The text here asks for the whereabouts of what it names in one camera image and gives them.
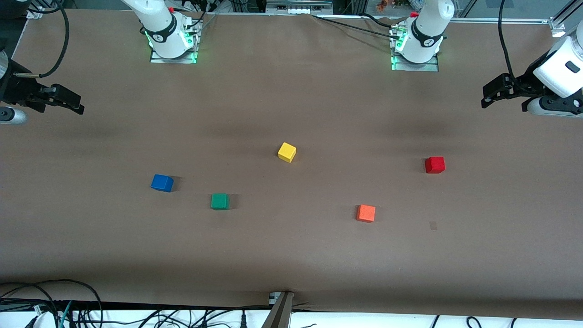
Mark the blue cube block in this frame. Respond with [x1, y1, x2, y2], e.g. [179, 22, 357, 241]
[151, 174, 174, 193]

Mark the yellow cube block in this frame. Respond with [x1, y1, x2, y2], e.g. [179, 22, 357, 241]
[278, 142, 297, 163]

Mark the grey power strip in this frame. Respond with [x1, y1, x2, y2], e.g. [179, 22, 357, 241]
[266, 0, 333, 14]

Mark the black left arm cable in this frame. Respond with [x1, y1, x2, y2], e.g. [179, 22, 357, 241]
[498, 0, 517, 82]

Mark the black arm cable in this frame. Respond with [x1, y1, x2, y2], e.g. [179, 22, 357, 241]
[14, 0, 70, 79]
[498, 0, 517, 82]

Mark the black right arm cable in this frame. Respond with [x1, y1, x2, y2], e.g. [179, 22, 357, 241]
[14, 0, 70, 79]

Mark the aluminium frame rail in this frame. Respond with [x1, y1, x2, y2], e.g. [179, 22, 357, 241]
[440, 17, 552, 24]

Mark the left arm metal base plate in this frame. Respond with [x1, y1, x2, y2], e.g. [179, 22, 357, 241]
[391, 25, 440, 72]

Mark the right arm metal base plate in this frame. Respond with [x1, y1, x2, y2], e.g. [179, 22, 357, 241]
[149, 20, 199, 64]

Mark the thick black table cable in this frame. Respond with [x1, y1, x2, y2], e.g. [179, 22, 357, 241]
[362, 13, 402, 30]

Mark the thin black table cable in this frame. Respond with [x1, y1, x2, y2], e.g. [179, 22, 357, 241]
[312, 15, 395, 37]

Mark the black looped floor cable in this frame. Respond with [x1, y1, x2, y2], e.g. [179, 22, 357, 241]
[0, 279, 103, 328]

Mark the green floor cable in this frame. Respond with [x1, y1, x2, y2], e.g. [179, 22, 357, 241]
[58, 301, 73, 328]

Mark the aluminium camera mount post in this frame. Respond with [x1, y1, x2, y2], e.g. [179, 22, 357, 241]
[262, 292, 295, 328]

